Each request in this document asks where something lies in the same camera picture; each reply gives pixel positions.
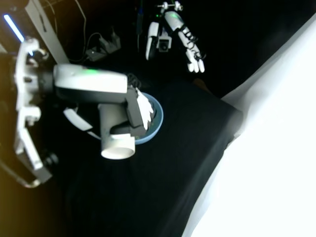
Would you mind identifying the grey power strip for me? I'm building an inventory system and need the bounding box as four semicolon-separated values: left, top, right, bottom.
85;27;121;62

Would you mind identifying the white paper cup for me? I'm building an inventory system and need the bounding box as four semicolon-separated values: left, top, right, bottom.
98;103;137;160

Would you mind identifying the white backdrop sheet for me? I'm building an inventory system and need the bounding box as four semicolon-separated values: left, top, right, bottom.
181;12;316;237

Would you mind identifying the white power cable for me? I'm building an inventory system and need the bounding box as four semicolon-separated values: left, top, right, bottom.
68;0;87;62

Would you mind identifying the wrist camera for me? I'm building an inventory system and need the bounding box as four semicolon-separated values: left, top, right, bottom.
157;36;173;53

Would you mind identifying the light blue bowl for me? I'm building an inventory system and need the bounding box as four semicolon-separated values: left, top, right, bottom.
133;92;164;146

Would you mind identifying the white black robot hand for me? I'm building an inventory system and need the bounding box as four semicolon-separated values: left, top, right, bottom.
145;11;206;74
53;63;156;141

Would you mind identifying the white tower with light strip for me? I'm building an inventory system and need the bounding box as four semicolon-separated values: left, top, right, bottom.
0;0;70;65

